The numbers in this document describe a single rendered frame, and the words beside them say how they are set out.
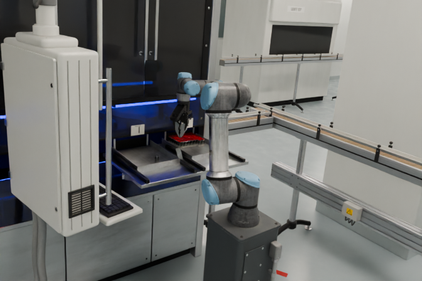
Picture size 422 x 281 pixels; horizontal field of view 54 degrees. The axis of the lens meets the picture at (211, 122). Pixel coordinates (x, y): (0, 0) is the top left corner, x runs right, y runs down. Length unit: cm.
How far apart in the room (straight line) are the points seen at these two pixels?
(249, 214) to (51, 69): 104
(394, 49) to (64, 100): 244
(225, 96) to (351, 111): 193
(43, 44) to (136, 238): 147
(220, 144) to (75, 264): 124
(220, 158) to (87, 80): 64
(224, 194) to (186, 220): 109
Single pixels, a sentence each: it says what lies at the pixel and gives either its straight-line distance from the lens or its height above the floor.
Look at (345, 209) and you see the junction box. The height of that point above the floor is 50.
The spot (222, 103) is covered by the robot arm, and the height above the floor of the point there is 135.
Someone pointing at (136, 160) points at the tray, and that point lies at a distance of 234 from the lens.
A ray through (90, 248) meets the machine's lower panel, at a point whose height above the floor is 33.
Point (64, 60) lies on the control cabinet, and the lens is 158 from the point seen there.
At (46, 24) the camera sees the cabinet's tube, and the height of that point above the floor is 163.
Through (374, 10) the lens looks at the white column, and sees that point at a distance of 343.
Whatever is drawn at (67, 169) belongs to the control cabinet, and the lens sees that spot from 169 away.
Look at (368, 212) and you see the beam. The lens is 291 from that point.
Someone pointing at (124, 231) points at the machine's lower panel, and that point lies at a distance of 265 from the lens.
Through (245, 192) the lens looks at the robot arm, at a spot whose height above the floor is 96.
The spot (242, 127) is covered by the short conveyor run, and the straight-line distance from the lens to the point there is 303.
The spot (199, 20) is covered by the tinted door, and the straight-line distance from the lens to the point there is 251.
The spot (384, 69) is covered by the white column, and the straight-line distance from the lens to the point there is 337.
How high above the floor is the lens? 177
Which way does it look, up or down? 17 degrees down
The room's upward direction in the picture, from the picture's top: 4 degrees clockwise
